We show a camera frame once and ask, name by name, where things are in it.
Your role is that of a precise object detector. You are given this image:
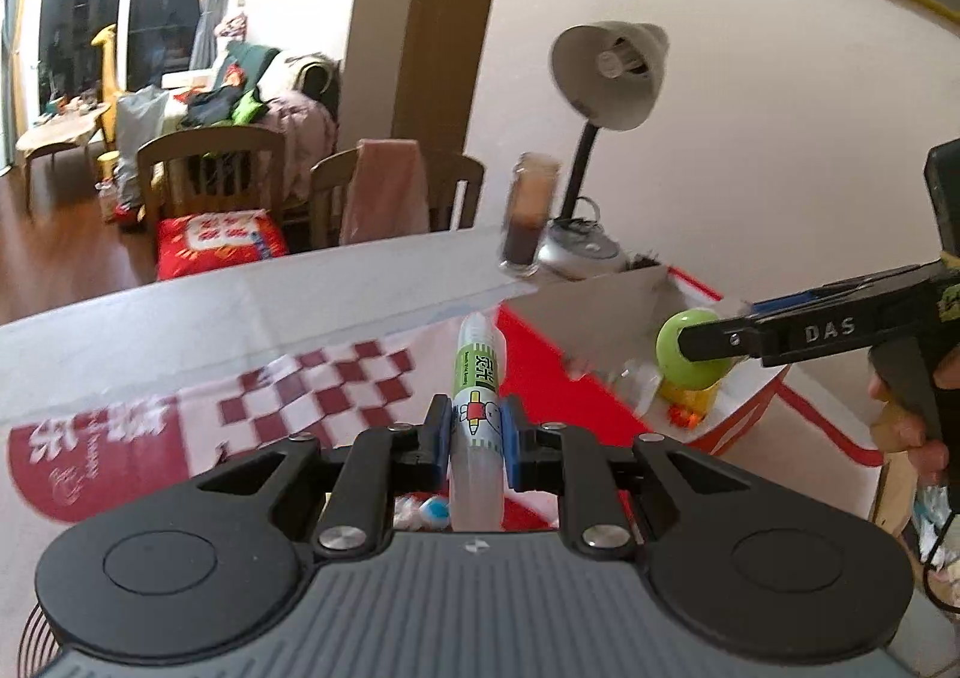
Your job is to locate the red shoebox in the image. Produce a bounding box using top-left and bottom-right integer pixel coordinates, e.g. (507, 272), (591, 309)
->
(495, 262), (886, 469)

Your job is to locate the wooden coffee table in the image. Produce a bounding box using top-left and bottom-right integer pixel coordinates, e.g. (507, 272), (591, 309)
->
(15, 102), (112, 210)

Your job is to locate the red white printed tablecloth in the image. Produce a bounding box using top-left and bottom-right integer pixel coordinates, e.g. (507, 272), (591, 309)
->
(0, 226), (751, 529)

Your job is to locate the white glue tube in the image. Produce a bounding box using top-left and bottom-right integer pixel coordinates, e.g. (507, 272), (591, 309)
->
(448, 309), (511, 535)

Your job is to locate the glass jar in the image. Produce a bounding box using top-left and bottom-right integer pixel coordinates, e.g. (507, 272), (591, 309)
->
(499, 151), (563, 278)

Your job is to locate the blue white toy keychain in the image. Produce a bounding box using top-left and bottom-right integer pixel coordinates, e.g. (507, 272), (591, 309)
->
(395, 494), (451, 527)

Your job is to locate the pink towel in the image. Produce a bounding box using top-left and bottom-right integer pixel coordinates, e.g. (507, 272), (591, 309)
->
(339, 138), (430, 245)

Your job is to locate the red seat cushion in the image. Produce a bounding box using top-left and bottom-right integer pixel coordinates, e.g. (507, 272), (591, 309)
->
(155, 207), (288, 281)

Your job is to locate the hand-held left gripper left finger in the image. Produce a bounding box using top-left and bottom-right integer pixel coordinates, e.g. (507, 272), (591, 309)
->
(196, 394), (455, 560)

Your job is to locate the beige sofa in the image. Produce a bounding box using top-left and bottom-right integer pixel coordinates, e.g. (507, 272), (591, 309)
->
(161, 40), (342, 199)

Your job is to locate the yellow-green round container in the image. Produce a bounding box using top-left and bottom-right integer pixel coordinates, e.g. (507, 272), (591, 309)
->
(655, 309), (734, 424)

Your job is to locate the wooden slatted chair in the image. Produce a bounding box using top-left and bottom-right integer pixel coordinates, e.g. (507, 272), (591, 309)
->
(136, 125), (287, 259)

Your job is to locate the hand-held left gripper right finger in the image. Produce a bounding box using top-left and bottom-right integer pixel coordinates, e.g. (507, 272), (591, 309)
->
(502, 394), (755, 560)

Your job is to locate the grey desk lamp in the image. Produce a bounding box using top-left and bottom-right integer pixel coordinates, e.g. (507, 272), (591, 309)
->
(536, 20), (671, 274)

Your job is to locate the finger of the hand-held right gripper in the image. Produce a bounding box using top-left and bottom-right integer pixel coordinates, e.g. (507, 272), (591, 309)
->
(744, 273), (886, 319)
(679, 314), (764, 368)

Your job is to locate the person's right hand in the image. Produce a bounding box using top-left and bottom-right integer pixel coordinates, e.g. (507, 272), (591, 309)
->
(868, 374), (960, 491)

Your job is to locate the yellow giraffe toy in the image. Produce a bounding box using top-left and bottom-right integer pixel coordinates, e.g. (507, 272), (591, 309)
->
(90, 24), (121, 101)

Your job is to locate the pile of clothes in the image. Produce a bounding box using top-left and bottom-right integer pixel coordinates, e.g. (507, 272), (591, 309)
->
(180, 85), (263, 128)

